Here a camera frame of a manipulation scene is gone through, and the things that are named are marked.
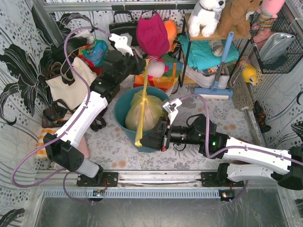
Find yellow trash bag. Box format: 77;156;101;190
125;63;167;147

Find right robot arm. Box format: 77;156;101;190
140;114;303;191

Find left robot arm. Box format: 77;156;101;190
43;50;146;186

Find magenta fabric bag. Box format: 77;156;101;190
136;13;169;57

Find colourful printed bag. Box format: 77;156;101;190
78;39;108;68

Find teal trash bin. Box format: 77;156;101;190
113;86;170;153

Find cream canvas tote bag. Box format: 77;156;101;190
46;57;97;110

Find brown patterned bag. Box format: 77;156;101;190
42;99;107;132

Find pink plush doll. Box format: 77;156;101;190
147;55;169;79

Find red cloth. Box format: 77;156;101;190
89;63;103;76

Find rainbow striped cloth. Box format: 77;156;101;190
147;54;183;91

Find black leather handbag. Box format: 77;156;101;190
109;10;139;46

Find orange plush toy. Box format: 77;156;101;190
164;20;177;52

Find black metal shelf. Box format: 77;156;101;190
178;13;251;87

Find blue floor sweeper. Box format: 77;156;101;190
193;31;234;100

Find teal folded cloth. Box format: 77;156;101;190
178;35;240;70

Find white shoes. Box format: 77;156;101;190
185;68;230;89

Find pink case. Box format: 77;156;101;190
77;136;90;158

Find black hat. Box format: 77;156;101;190
51;37;88;63

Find white plush dog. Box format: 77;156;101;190
188;0;225;37

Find grey chenille mop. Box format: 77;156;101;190
230;74;260;145

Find dark butterfly ornament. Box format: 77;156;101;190
253;101;271;133

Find yellow plush duck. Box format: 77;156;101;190
239;57;257;86

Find brown teddy bear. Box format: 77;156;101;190
218;0;262;37

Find orange checked cloth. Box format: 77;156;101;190
35;129;56;159

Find pink plush toy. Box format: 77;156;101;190
251;0;285;43

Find silver foil pouch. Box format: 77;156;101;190
259;33;295;61

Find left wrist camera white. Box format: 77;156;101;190
109;34;134;56

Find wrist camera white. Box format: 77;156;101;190
162;98;182;124
109;34;134;56

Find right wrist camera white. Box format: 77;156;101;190
162;98;182;124

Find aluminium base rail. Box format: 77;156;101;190
35;169;288;189

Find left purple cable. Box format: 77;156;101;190
11;27;112;204

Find black wire basket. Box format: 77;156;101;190
250;11;303;74

